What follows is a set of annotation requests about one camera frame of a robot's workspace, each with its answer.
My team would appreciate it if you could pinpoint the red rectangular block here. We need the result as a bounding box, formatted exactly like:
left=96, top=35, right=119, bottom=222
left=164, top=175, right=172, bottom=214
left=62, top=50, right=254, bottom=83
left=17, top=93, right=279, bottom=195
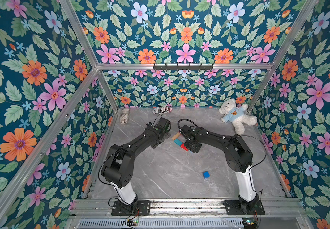
left=180, top=144, right=188, bottom=151

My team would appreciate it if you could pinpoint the teal rectangular block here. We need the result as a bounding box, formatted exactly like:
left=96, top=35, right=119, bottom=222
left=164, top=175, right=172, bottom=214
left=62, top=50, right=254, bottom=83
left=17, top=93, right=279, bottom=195
left=174, top=138, right=183, bottom=146

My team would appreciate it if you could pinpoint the natural wood block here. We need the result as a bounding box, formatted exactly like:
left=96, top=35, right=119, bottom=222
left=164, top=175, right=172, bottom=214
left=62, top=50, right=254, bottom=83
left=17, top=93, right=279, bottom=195
left=172, top=132, right=181, bottom=141

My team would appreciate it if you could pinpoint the dark blue small block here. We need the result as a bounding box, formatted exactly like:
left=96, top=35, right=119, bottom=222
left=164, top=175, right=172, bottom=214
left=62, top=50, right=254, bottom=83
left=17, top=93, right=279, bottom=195
left=203, top=171, right=210, bottom=179

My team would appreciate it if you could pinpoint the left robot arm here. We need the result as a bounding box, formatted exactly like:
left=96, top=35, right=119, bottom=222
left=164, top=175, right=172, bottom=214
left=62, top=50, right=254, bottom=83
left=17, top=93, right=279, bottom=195
left=101, top=117, right=172, bottom=206

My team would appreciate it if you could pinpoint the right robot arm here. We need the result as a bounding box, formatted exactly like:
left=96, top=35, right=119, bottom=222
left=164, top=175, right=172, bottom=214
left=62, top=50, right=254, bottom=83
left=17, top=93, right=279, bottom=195
left=177, top=119, right=262, bottom=203

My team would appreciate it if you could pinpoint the map print shoe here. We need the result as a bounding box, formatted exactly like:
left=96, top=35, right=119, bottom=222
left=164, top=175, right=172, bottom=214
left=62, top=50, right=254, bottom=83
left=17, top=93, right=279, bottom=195
left=120, top=108, right=130, bottom=125

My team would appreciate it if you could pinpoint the white teddy bear blue shirt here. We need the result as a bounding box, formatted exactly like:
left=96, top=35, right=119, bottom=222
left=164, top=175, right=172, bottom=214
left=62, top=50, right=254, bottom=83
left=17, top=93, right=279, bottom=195
left=219, top=99, right=257, bottom=135

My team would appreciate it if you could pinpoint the left circuit board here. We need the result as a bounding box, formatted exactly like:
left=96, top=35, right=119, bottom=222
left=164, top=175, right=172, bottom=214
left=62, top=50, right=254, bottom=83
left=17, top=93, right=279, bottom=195
left=127, top=219, right=138, bottom=227

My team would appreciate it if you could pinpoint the circuit board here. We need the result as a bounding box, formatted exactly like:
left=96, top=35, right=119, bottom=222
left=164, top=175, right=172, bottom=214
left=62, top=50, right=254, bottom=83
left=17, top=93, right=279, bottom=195
left=242, top=218, right=258, bottom=229
left=127, top=219, right=138, bottom=227

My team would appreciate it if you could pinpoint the right circuit board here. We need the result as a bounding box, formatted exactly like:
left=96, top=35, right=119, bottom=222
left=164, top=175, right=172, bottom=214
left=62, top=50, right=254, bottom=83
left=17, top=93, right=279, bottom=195
left=242, top=218, right=258, bottom=229

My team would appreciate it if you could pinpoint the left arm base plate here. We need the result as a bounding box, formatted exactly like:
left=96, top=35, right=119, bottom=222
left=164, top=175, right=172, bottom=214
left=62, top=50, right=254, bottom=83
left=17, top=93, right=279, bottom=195
left=111, top=200, right=151, bottom=216

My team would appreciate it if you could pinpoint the metal hook rail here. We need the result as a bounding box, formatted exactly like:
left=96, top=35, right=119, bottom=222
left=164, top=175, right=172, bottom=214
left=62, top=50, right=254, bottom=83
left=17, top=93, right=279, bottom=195
left=152, top=64, right=214, bottom=71

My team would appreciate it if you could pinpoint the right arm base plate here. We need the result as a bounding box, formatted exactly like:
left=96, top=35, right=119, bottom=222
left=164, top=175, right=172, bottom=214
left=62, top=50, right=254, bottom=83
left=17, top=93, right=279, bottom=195
left=222, top=200, right=265, bottom=216

